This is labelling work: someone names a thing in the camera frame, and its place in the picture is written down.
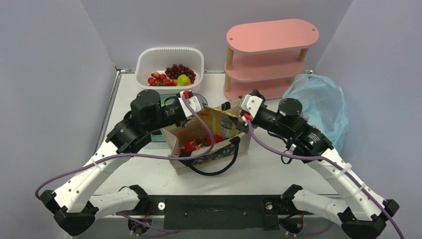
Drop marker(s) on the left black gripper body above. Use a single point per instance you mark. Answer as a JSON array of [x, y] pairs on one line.
[[169, 116]]

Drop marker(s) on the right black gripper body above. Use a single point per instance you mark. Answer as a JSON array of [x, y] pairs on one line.
[[267, 120]]

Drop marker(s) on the blue plastic grocery bag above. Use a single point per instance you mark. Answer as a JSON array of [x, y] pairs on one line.
[[324, 106]]

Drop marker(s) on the beige canvas tote bag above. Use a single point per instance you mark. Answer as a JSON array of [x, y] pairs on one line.
[[206, 160]]

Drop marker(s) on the yellow snack packet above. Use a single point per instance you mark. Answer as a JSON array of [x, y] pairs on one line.
[[219, 122]]

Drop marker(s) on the red snack packet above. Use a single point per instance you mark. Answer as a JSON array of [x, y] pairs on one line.
[[215, 137], [189, 146]]

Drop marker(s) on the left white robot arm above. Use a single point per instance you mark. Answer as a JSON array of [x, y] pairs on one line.
[[75, 205]]

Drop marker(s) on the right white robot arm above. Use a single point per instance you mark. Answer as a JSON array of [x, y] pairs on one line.
[[361, 213]]

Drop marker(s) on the blue transparent tray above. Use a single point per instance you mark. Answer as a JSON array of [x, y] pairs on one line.
[[167, 99]]

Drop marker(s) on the red cherries pile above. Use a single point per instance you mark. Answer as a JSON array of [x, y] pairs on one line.
[[162, 80]]

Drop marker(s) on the red grape bunch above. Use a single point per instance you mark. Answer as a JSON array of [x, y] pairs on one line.
[[176, 70]]

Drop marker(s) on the white plastic basket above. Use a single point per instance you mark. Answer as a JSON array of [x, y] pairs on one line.
[[160, 58]]

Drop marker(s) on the pink three-tier shelf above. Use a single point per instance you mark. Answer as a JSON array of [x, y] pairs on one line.
[[266, 56]]

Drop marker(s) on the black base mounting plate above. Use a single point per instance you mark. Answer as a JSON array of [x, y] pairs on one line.
[[230, 212]]

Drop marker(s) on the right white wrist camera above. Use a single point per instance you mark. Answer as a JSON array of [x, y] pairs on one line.
[[251, 104]]

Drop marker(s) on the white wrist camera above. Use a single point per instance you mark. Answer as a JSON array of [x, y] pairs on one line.
[[251, 104], [190, 103]]

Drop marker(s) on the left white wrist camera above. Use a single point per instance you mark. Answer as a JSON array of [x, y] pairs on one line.
[[190, 103]]

